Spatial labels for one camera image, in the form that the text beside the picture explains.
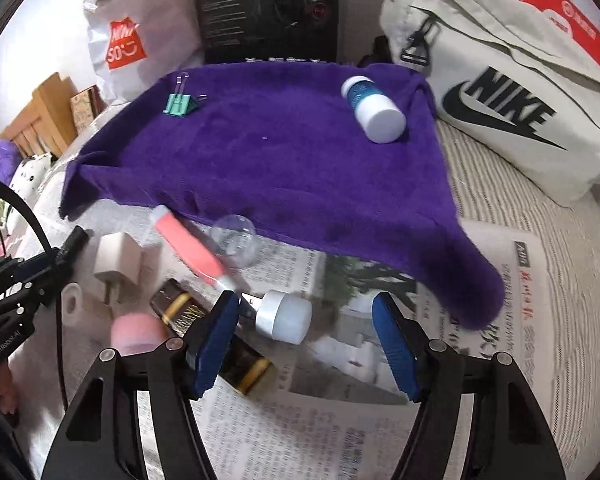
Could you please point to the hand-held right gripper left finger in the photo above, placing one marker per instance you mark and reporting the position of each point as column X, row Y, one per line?
column 215, row 347

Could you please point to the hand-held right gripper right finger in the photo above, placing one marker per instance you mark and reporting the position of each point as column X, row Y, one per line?
column 395, row 350

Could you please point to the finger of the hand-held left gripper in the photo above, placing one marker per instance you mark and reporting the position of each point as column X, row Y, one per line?
column 72, row 242
column 30, row 297

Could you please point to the small grey tape roll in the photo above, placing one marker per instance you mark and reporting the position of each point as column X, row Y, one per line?
column 70, row 305

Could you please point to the white charger adapter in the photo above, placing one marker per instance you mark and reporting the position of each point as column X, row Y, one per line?
column 117, row 260

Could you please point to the black and gold lighter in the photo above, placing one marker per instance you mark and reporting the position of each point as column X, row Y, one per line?
column 180, row 310

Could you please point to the white plug-in night light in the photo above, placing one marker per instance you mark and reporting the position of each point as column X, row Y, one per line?
column 285, row 317

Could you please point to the clear plastic dome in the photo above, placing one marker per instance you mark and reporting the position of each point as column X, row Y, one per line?
column 235, row 240

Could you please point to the white spotted plush toy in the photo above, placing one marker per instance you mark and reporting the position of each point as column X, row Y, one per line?
column 30, row 175

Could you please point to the pink roll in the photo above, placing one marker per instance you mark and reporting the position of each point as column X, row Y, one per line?
column 135, row 335

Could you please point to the newspaper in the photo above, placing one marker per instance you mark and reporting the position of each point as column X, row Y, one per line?
column 320, row 425

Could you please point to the purple plush toy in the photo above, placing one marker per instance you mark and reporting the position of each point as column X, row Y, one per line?
column 4, row 160

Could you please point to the pink tube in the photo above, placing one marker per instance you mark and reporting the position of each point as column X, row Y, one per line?
column 185, row 242

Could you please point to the wooden furniture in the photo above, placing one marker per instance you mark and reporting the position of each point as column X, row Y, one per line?
column 45, row 105

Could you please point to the green binder clip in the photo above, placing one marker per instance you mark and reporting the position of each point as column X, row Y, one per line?
column 180, row 104

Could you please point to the purple towel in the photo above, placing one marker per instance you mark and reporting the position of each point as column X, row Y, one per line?
column 280, row 160

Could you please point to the white plastic shopping bag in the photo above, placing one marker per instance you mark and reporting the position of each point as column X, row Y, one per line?
column 140, row 20

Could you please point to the white bottle with blue label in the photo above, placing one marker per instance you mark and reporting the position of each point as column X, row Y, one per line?
column 375, row 110

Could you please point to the black headphone box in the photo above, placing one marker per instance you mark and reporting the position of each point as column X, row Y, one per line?
column 260, row 5

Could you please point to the white sling bag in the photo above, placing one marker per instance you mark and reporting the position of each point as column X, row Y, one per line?
column 505, row 60

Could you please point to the red paper bag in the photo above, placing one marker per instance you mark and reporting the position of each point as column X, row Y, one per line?
column 575, row 15

